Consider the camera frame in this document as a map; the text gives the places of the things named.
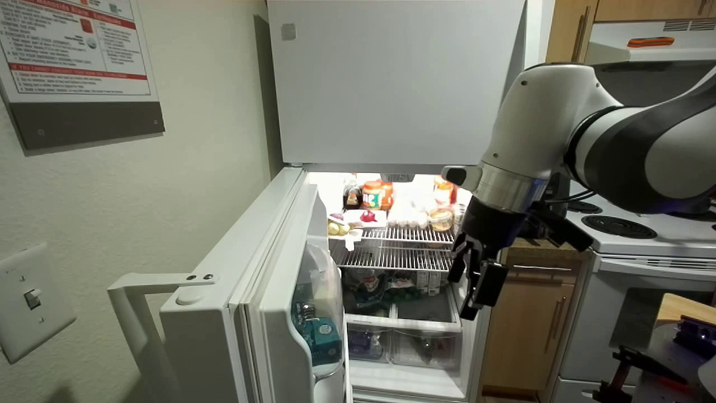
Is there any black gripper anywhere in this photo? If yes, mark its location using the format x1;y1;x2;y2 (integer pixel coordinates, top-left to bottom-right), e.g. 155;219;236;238
446;196;527;322

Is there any white bottom fridge door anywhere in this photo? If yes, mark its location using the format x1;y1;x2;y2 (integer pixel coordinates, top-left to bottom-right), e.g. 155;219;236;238
157;163;354;403

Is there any white upright fridge body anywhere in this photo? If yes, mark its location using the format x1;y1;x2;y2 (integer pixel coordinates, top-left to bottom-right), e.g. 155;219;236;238
253;13;516;403

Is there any white freezer door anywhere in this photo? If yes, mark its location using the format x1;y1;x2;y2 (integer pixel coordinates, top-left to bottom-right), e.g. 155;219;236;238
263;0;527;169

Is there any round tan food container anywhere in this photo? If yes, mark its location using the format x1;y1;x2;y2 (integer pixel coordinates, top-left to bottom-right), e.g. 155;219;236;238
430;206;456;234

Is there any clear crisper drawer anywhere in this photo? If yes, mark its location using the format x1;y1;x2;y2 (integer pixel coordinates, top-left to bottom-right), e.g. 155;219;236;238
347;327;466;377
342;276;466;336

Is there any wooden base cabinet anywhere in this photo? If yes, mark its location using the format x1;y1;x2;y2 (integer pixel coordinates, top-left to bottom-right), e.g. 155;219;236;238
479;238;599;401

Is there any white egg carton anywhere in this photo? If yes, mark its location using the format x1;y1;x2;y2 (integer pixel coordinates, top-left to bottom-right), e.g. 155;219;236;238
386;204;433;231

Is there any yellow orange food package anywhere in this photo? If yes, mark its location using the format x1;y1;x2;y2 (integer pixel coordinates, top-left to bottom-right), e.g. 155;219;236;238
431;177;459;209

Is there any orange juice carton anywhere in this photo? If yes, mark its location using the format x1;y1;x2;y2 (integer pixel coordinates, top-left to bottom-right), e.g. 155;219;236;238
361;177;395;212

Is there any white electric stove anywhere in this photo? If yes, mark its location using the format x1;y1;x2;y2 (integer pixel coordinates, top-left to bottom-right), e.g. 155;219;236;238
555;195;716;403

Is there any yellow green food item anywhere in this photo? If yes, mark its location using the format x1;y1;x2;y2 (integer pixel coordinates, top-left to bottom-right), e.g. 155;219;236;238
326;215;354;240

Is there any teal green bottle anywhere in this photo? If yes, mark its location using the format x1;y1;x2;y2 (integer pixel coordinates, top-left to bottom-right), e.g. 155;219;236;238
292;299;345;370

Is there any cardboard box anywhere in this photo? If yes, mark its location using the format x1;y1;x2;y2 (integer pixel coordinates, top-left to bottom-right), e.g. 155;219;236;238
656;291;716;327

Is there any blue purple clamp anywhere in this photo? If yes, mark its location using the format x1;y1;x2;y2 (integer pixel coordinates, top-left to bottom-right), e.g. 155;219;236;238
674;313;716;353

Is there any wooden upper cabinet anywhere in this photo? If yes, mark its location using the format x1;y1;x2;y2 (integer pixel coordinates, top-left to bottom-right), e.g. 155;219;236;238
543;0;716;68

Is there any white range hood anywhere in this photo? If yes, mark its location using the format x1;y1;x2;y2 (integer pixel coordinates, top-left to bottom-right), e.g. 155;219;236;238
587;19;716;68

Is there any wire fridge shelf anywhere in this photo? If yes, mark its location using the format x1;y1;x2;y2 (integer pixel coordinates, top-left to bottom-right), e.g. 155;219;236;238
334;244;456;276
361;224;459;247

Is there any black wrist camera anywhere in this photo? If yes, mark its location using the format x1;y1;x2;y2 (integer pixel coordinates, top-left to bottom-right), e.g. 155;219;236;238
522;206;598;252

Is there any white freezer door handle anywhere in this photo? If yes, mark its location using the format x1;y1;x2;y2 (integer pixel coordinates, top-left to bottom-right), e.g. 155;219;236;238
512;0;556;73

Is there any white bottom door handle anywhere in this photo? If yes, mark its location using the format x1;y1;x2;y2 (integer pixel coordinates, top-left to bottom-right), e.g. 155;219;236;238
104;272;216;403

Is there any white light switch plate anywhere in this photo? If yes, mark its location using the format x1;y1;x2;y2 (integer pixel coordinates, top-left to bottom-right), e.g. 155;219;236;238
0;241;79;368

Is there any wall poster with red print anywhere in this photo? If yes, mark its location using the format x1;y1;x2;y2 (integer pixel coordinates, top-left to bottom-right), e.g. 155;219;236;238
0;0;165;154

